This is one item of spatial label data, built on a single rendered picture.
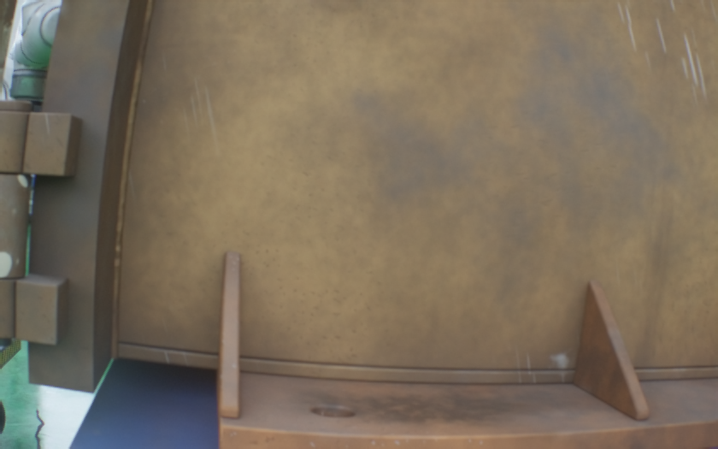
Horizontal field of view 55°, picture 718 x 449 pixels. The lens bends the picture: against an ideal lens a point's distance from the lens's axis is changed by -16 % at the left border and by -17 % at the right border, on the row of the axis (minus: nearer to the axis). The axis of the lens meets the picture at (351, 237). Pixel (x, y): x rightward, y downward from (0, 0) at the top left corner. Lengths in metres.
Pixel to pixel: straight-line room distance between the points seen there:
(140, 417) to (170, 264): 0.10
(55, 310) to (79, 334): 0.04
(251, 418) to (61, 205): 0.15
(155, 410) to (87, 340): 0.08
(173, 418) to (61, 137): 0.18
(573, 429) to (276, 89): 0.27
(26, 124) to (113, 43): 0.07
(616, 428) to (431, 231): 0.18
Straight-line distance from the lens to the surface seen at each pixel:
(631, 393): 0.48
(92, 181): 0.40
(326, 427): 0.41
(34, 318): 0.38
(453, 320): 0.52
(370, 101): 0.50
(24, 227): 0.39
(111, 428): 0.43
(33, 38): 1.38
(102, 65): 0.41
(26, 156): 0.38
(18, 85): 1.55
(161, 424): 0.44
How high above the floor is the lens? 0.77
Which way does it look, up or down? 4 degrees down
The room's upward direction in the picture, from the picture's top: 6 degrees clockwise
